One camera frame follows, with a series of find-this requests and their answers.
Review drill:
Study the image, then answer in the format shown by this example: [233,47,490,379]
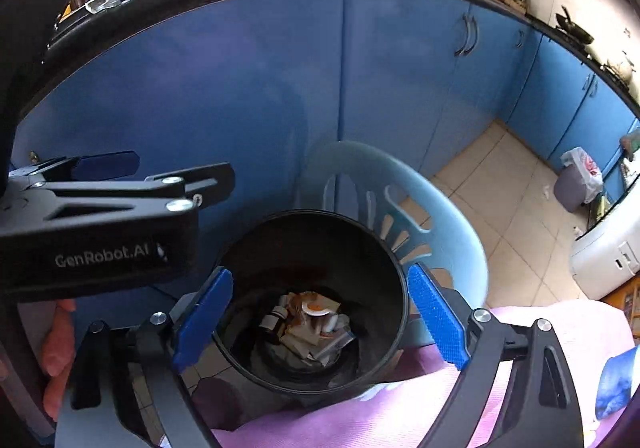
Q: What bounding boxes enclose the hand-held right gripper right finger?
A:
[407,263,583,448]

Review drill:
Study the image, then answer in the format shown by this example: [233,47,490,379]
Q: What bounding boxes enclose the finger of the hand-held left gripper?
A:
[10,151,140,183]
[47,163,236,207]

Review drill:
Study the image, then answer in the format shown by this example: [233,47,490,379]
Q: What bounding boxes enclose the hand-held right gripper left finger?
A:
[55,267,235,448]

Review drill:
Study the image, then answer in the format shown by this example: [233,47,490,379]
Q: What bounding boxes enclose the brown medicine bottle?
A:
[259,307,292,345]

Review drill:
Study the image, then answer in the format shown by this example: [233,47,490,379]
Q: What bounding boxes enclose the black trash bin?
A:
[212,212,406,411]

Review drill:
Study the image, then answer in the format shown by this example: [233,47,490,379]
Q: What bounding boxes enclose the person's left hand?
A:
[42,300,77,421]

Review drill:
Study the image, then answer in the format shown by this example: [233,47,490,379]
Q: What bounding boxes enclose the light blue plastic chair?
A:
[295,140,488,349]

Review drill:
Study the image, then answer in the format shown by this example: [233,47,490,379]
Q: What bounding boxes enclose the purple floral tablecloth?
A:
[210,303,640,448]

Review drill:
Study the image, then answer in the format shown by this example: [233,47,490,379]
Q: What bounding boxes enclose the blue kitchen cabinets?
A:
[15,0,640,289]

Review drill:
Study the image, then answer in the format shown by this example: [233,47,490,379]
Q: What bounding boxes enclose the white appliance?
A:
[570,213,640,301]

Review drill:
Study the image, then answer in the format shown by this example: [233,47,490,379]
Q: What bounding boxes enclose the blue patterned paper cup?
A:
[595,345,640,421]

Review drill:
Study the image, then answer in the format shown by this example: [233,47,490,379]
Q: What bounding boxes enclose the small bin with white bag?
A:
[554,147,606,213]

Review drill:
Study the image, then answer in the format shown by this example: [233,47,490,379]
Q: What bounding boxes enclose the black wok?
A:
[555,5,596,46]

